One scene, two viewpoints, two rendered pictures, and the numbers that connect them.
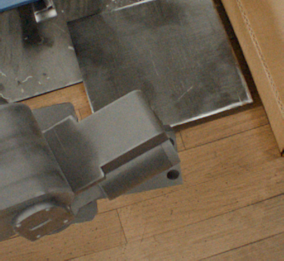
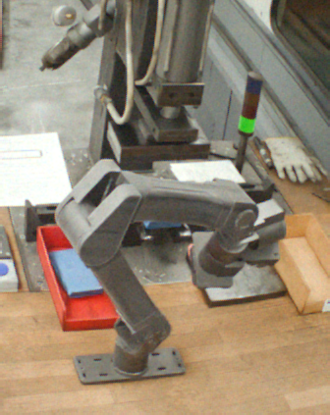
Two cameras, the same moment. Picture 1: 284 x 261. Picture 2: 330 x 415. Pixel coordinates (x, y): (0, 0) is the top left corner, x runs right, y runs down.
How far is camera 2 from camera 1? 1.03 m
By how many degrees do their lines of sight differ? 35
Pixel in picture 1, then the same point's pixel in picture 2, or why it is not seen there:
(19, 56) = (156, 265)
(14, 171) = (242, 195)
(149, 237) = (235, 340)
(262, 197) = (292, 330)
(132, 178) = (269, 233)
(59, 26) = (179, 256)
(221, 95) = (270, 286)
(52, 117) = not seen: hidden behind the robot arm
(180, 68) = (248, 275)
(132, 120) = (273, 206)
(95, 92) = not seen: hidden behind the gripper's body
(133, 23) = not seen: hidden behind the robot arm
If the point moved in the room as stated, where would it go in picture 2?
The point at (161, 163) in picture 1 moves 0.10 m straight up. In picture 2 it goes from (280, 231) to (293, 181)
